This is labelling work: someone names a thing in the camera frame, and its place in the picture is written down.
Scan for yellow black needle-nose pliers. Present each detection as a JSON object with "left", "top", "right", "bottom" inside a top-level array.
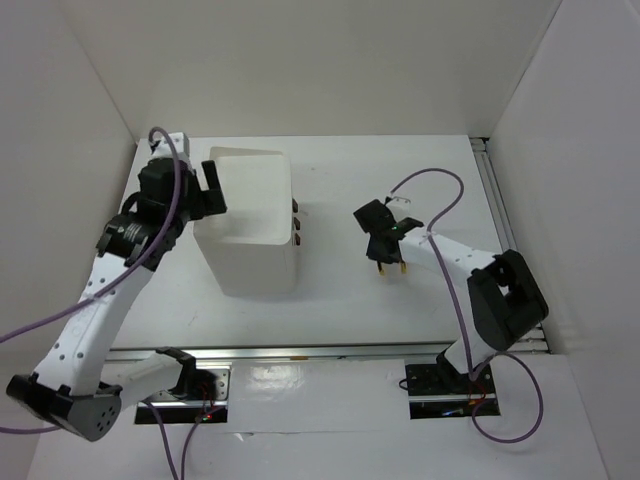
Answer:
[{"left": 376, "top": 260, "right": 408, "bottom": 278}]

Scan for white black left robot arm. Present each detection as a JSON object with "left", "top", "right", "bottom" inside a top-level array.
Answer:
[{"left": 6, "top": 158, "right": 227, "bottom": 442}]

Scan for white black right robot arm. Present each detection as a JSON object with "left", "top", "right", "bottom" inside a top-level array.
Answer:
[{"left": 354, "top": 199, "right": 549, "bottom": 392}]

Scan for white drawer cabinet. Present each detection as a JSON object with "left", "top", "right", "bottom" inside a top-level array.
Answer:
[{"left": 193, "top": 146, "right": 297, "bottom": 297}]

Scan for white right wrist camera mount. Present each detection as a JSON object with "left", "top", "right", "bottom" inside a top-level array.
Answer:
[{"left": 385, "top": 196, "right": 411, "bottom": 210}]

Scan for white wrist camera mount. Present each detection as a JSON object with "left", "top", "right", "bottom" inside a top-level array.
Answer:
[
  {"left": 150, "top": 132, "right": 192, "bottom": 168},
  {"left": 385, "top": 196, "right": 411, "bottom": 210}
]

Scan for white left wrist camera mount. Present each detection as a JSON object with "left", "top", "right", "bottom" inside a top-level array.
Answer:
[{"left": 150, "top": 132, "right": 192, "bottom": 168}]

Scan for aluminium front rail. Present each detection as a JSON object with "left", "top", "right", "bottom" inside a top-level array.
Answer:
[{"left": 107, "top": 340, "right": 446, "bottom": 365}]

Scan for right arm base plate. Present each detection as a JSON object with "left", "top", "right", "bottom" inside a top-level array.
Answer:
[{"left": 398, "top": 364, "right": 501, "bottom": 420}]

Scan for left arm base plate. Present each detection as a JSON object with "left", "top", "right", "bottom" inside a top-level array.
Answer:
[{"left": 149, "top": 362, "right": 231, "bottom": 425}]

